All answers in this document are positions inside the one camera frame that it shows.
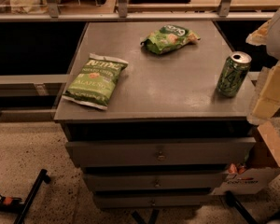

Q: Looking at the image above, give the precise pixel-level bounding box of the black stand leg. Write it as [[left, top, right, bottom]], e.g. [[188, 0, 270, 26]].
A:
[[225, 191, 258, 224], [13, 169, 50, 224]]

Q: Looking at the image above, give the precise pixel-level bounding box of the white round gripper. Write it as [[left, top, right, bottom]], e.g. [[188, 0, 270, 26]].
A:
[[245, 8, 280, 119]]

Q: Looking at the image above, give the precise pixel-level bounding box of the bottom grey drawer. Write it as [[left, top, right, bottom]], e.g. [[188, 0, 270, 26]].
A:
[[92, 194, 213, 209]]

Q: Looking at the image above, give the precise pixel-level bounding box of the grey drawer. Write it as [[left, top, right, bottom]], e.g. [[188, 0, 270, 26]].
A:
[[65, 137, 255, 167], [92, 194, 213, 209], [83, 173, 226, 191]]

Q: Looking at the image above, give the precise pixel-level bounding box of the middle grey drawer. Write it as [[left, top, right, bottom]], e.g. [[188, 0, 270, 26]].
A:
[[83, 173, 226, 191]]

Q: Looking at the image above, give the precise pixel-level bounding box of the grey drawer cabinet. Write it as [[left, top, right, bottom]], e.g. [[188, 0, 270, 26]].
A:
[[55, 21, 253, 197]]

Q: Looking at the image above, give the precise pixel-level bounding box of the green soda can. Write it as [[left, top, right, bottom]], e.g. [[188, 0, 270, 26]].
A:
[[217, 51, 252, 97]]

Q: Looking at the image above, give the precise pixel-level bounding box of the black orange clamp tool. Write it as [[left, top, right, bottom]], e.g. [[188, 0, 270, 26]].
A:
[[0, 194, 23, 213]]

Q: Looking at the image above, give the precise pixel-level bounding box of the top grey drawer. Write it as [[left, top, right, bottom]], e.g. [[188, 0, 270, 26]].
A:
[[65, 137, 255, 167]]

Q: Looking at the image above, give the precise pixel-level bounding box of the open cardboard box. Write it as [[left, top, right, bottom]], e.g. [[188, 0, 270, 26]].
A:
[[212, 121, 280, 195]]

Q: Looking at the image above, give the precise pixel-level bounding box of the green jalapeno potato chip bag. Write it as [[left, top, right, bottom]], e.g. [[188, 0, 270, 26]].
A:
[[63, 53, 128, 110]]

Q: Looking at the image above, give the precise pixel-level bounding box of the green rice chip bag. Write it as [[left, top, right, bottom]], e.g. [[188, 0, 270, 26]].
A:
[[141, 24, 201, 55]]

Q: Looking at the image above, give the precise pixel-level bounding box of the black stand leg right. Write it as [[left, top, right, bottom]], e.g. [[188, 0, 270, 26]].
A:
[[225, 191, 258, 224]]

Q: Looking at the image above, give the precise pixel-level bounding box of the black stand leg left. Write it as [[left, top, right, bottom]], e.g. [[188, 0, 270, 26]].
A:
[[13, 169, 50, 224]]

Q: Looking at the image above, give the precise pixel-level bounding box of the metal shelf rail frame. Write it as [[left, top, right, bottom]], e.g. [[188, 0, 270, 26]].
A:
[[0, 0, 280, 22]]

